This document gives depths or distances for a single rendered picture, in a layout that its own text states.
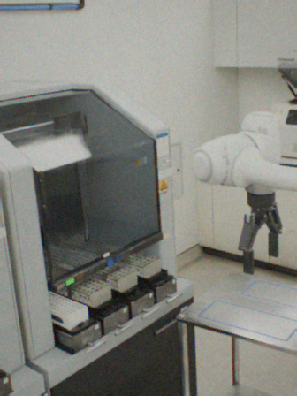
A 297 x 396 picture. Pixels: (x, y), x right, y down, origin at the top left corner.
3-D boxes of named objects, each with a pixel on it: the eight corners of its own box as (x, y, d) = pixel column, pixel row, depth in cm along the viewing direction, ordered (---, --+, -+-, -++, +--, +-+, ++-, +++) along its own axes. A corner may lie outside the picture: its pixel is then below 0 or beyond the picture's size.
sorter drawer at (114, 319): (-1, 290, 254) (-4, 271, 251) (24, 278, 264) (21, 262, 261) (113, 339, 207) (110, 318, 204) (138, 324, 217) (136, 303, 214)
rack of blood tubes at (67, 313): (19, 309, 220) (18, 295, 218) (40, 300, 227) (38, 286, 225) (69, 332, 201) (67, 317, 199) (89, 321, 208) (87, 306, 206)
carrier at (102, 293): (108, 296, 223) (107, 283, 221) (111, 298, 221) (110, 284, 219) (87, 308, 214) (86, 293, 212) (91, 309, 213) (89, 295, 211)
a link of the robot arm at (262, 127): (256, 163, 155) (225, 173, 146) (255, 107, 150) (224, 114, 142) (289, 169, 147) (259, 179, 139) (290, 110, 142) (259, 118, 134)
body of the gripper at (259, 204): (265, 197, 144) (265, 231, 146) (281, 188, 150) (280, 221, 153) (240, 193, 149) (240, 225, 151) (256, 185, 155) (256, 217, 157)
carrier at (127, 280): (134, 282, 233) (133, 269, 232) (138, 284, 232) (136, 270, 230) (114, 293, 225) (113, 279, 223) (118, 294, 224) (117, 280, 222)
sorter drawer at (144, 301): (26, 277, 265) (24, 260, 262) (49, 268, 274) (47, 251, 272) (140, 323, 218) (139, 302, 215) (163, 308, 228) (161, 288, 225)
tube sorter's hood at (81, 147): (-27, 261, 229) (-52, 107, 210) (82, 218, 272) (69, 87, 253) (54, 293, 196) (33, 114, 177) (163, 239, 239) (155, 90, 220)
